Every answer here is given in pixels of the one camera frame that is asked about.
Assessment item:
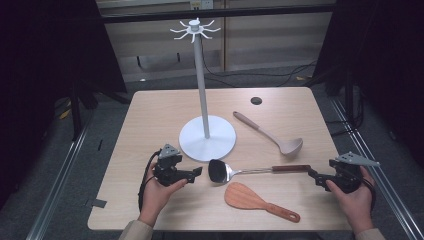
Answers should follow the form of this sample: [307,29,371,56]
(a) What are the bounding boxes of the right hand-held gripper black cable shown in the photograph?
[361,176,377,212]

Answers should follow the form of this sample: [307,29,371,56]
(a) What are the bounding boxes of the white utensil stand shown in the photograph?
[169,18,237,163]

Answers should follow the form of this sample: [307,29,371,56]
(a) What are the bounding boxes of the person's right hand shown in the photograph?
[325,166,376,234]

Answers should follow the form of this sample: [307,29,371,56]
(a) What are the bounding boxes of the left hand-held gripper black cable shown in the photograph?
[138,150,162,213]

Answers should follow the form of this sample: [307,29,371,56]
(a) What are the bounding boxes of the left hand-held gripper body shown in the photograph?
[153,143,196,187]

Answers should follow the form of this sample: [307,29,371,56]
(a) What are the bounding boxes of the metal floor rail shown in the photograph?
[25,113,94,240]
[329,98,424,240]

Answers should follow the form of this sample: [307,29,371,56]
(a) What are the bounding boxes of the wall socket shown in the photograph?
[189,0,214,10]

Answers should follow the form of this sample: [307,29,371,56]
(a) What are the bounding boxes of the beige ladle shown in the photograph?
[232,110,304,158]

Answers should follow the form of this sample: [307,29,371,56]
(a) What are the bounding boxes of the grey tape piece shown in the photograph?
[84,198,108,209]

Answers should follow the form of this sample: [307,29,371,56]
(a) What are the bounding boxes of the black horizontal bar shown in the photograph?
[99,3,336,24]

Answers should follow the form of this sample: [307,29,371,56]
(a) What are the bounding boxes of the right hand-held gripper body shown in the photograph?
[328,151,381,194]

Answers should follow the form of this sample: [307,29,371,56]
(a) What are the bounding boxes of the black floor cables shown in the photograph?
[201,39,318,88]

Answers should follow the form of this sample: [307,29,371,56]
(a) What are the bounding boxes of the black metal stand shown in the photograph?
[306,66,364,134]
[68,76,131,141]

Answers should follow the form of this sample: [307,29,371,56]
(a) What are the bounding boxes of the black spatula with wooden handle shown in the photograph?
[208,159,312,184]

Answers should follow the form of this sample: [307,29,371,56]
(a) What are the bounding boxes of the person's left hand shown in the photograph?
[139,161,188,228]

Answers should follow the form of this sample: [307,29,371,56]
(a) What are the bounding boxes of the wooden rice paddle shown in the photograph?
[224,181,301,224]

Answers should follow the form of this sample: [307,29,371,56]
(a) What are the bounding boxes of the hand-held gripper black cable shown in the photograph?
[138,150,162,213]
[361,176,377,212]

